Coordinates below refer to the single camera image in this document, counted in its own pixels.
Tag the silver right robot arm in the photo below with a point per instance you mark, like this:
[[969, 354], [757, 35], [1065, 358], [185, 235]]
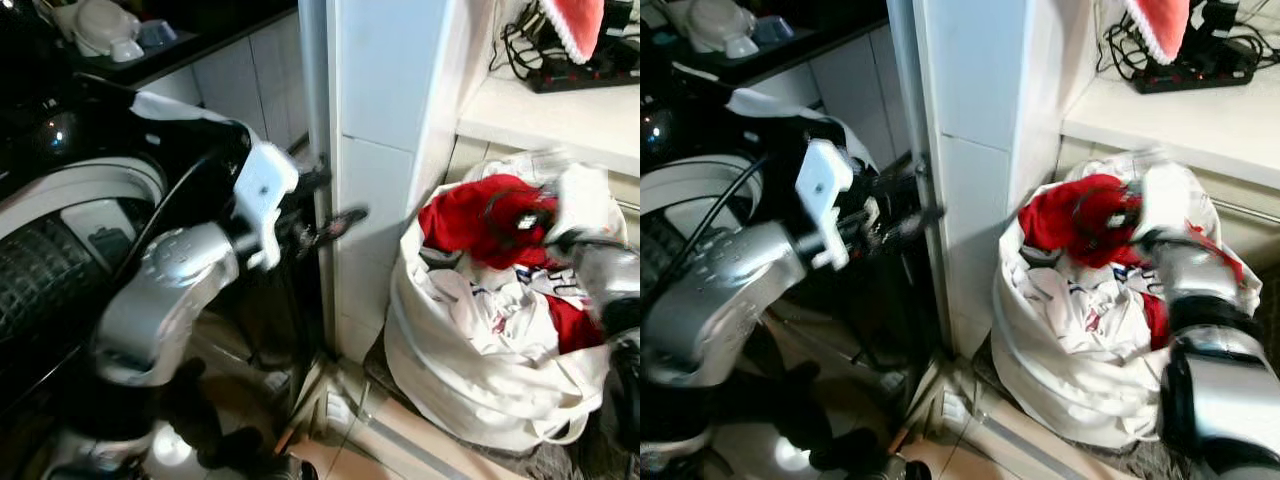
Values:
[[610, 275], [1185, 272]]

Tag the black power strip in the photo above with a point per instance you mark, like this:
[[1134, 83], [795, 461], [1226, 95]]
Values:
[[585, 70], [1195, 70]]

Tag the pale blue small container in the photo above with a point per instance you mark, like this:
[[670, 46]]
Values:
[[157, 35], [772, 30]]

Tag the grey metal upright pipe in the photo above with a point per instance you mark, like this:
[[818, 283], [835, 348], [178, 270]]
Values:
[[903, 80], [314, 80]]

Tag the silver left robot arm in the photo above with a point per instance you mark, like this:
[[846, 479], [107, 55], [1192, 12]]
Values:
[[715, 300], [170, 290]]

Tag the white printed garment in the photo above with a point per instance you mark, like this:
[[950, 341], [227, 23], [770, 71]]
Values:
[[480, 300], [1085, 300]]

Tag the white fabric laundry bag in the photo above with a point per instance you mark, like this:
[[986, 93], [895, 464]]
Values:
[[470, 390], [1060, 390]]

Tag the white cloth on washer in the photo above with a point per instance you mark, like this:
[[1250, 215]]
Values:
[[175, 106], [775, 106]]

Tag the black robot leg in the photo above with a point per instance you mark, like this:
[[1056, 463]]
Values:
[[850, 450], [235, 450]]

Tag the white round small appliance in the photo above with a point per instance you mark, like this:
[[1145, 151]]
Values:
[[722, 22], [100, 25]]

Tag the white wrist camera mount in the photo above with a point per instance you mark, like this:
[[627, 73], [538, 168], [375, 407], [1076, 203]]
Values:
[[1168, 200], [262, 190], [585, 198], [825, 195]]

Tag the large red garment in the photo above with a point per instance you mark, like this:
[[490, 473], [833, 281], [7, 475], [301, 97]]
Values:
[[460, 215], [1055, 215]]

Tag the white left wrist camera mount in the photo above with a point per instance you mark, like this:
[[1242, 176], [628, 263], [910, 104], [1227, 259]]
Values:
[[262, 190], [825, 195]]

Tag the small red cloth piece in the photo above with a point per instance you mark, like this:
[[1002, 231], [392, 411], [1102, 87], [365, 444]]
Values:
[[572, 325], [1156, 320]]

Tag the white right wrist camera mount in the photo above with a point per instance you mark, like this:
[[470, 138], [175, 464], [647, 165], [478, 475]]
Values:
[[1168, 200], [585, 198]]

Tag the red white fluffy cloth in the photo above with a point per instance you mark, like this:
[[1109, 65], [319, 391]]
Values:
[[578, 25], [1160, 25]]

